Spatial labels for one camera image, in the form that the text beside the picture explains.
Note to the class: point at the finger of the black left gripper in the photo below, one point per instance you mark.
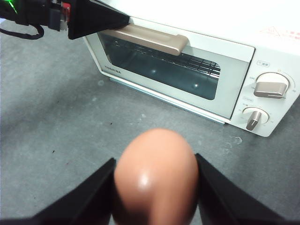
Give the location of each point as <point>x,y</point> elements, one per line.
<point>93,27</point>
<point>96,10</point>

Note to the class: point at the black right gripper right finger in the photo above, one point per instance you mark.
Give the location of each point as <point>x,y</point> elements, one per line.
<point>229,201</point>

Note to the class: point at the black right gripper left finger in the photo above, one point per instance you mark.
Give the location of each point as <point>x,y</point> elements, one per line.
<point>84,201</point>

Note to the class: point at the brown egg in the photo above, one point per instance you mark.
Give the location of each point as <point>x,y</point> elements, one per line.
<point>157,178</point>

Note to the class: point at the small cream timer knob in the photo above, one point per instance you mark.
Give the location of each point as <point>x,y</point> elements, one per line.
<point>254,118</point>

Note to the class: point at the large cream temperature knob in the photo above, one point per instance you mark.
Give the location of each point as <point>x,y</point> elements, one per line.
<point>270,87</point>

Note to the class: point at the cream Toshiba toaster oven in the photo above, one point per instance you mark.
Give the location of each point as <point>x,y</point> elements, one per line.
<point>257,42</point>

